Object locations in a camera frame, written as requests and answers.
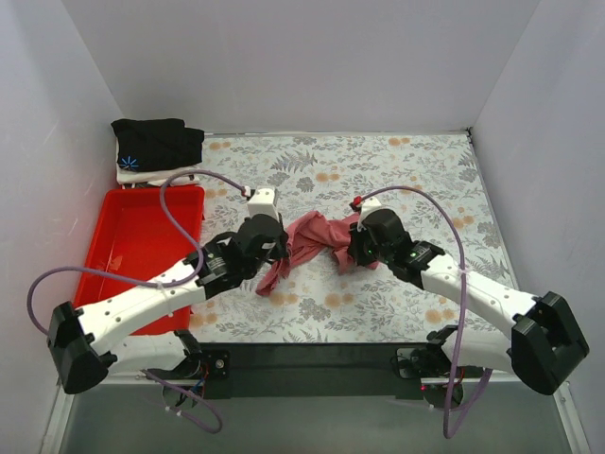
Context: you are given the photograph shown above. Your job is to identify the red plastic tray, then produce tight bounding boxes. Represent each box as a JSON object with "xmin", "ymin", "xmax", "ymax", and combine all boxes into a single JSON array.
[{"xmin": 73, "ymin": 185, "xmax": 204, "ymax": 336}]

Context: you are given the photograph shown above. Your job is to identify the white folded t-shirt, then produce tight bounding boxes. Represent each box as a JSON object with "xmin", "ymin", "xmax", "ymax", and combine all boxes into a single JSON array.
[{"xmin": 116, "ymin": 166, "xmax": 199, "ymax": 187}]

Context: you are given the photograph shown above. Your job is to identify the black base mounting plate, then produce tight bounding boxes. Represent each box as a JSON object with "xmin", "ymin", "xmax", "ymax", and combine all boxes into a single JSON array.
[{"xmin": 152, "ymin": 342, "xmax": 450, "ymax": 399}]

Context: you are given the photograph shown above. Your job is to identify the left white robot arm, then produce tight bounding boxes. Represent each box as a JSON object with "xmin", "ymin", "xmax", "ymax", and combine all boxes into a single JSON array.
[{"xmin": 47, "ymin": 214, "xmax": 286, "ymax": 394}]

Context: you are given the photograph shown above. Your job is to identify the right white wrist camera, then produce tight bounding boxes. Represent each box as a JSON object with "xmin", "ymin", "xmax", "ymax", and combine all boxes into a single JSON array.
[{"xmin": 350, "ymin": 196, "xmax": 384, "ymax": 223}]

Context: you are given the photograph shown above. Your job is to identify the aluminium frame rail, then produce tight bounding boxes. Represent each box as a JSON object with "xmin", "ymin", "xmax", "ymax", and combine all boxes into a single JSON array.
[{"xmin": 39, "ymin": 372, "xmax": 147, "ymax": 454}]

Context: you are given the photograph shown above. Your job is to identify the purple cable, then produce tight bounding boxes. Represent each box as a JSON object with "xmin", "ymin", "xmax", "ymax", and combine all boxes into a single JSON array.
[
  {"xmin": 358, "ymin": 184, "xmax": 493, "ymax": 440},
  {"xmin": 26, "ymin": 169, "xmax": 254, "ymax": 434}
]

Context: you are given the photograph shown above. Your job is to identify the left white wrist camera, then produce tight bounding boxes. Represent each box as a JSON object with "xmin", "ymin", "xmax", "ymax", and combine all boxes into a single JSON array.
[{"xmin": 247, "ymin": 186, "xmax": 280, "ymax": 220}]

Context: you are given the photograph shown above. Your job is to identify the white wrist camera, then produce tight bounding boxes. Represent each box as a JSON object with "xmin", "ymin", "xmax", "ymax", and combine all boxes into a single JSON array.
[
  {"xmin": 350, "ymin": 196, "xmax": 384, "ymax": 223},
  {"xmin": 247, "ymin": 186, "xmax": 280, "ymax": 220}
]

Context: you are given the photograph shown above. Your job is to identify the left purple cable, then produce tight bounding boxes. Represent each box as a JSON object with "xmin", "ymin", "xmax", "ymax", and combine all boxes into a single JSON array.
[{"xmin": 26, "ymin": 169, "xmax": 254, "ymax": 434}]

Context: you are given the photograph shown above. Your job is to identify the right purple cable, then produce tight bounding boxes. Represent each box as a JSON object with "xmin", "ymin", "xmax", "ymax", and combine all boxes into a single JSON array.
[{"xmin": 358, "ymin": 184, "xmax": 493, "ymax": 440}]

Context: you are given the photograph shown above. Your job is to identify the black folded t-shirt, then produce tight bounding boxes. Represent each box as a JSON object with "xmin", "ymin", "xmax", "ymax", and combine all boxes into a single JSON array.
[{"xmin": 111, "ymin": 118, "xmax": 205, "ymax": 173}]

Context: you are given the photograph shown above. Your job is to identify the pink t-shirt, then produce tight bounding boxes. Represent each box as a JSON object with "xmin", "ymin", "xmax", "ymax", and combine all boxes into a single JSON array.
[{"xmin": 255, "ymin": 211, "xmax": 359, "ymax": 297}]

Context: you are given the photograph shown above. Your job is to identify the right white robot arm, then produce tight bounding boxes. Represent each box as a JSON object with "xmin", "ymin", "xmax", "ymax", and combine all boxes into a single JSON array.
[{"xmin": 348, "ymin": 199, "xmax": 590, "ymax": 395}]

